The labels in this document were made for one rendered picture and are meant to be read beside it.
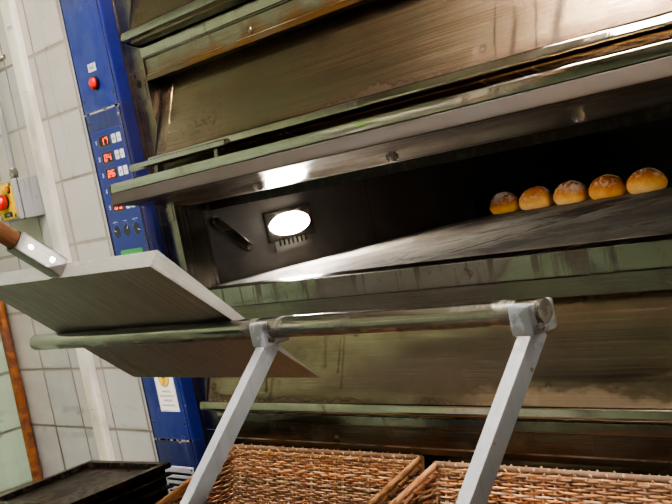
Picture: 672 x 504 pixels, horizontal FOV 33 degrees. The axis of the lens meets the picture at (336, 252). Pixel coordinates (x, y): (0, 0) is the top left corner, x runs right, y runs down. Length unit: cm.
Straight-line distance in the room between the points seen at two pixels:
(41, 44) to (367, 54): 107
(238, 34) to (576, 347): 88
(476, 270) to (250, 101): 59
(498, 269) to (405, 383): 30
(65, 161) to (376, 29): 107
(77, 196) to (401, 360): 105
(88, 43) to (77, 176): 35
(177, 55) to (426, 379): 85
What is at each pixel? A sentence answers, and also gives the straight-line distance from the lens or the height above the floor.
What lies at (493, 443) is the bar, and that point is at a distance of 122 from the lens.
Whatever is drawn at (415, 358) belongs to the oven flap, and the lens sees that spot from 195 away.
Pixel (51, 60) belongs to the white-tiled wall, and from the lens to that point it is 274.
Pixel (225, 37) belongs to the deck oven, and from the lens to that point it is 220.
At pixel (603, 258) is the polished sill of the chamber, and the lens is 166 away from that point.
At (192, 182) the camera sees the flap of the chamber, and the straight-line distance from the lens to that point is 207.
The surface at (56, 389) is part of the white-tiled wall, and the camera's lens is 302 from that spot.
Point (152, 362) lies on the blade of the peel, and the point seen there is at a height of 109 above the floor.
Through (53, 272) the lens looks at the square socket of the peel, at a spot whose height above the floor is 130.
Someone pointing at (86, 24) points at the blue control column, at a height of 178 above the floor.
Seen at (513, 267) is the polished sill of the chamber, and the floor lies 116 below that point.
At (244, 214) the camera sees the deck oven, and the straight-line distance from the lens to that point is 250.
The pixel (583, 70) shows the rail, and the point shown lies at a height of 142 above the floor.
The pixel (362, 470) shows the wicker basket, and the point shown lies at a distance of 210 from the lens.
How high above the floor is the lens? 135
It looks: 3 degrees down
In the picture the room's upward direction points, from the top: 12 degrees counter-clockwise
